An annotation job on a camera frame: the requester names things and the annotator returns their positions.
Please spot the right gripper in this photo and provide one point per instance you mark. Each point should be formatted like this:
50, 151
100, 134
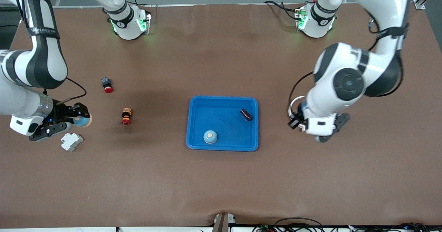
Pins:
62, 114

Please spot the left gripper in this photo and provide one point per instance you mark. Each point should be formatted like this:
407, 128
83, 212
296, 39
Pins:
294, 121

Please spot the light blue call bell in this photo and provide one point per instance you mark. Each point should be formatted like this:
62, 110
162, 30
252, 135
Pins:
210, 137
83, 122

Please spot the dark brown relay block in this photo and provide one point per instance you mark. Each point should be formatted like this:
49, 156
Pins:
246, 114

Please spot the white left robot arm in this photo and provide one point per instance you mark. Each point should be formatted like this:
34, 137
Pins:
348, 83

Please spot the white curved plastic clamp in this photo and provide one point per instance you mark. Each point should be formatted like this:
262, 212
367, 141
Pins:
292, 102

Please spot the red button with black base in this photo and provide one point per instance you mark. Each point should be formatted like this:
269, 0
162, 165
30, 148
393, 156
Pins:
107, 85

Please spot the red yellow black push button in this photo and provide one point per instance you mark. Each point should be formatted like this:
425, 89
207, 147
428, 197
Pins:
126, 116

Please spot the blue plastic tray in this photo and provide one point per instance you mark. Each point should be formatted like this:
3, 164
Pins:
224, 135

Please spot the brown paper table cover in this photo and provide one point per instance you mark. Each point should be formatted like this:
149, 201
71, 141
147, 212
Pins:
221, 183

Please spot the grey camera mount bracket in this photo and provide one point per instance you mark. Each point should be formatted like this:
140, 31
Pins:
222, 222

